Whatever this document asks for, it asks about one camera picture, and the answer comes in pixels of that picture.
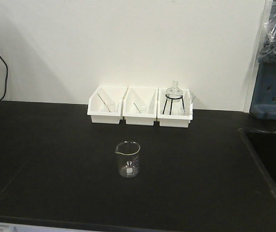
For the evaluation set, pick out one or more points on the clear glass flask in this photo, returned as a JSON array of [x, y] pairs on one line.
[[174, 91]]

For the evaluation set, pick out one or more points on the small beaker in bin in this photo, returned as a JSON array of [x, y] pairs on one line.
[[142, 109], [185, 111], [109, 106]]

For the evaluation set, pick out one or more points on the white middle storage bin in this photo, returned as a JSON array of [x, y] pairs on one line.
[[147, 96]]

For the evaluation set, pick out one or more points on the white left storage bin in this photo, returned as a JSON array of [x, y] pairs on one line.
[[96, 107]]

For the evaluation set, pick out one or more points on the white storage bin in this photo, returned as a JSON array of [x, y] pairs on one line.
[[96, 107], [147, 96], [174, 120]]

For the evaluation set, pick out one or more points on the small beaker in left bin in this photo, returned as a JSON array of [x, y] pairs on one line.
[[109, 106]]

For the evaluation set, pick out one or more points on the small beaker in middle bin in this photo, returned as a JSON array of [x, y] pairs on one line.
[[142, 109]]

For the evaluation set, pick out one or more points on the clear glass beaker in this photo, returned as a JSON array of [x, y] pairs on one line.
[[128, 158]]

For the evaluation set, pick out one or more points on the small beaker in right bin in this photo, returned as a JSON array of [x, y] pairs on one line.
[[185, 111]]

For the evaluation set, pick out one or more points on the black wire tripod stand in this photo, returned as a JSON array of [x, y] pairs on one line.
[[172, 99]]

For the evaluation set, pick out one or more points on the clear plastic pipette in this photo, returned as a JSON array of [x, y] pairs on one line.
[[129, 167]]

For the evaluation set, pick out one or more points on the blue plastic container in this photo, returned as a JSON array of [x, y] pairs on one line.
[[263, 105]]

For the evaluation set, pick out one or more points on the white right storage bin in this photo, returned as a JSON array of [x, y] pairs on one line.
[[174, 120]]

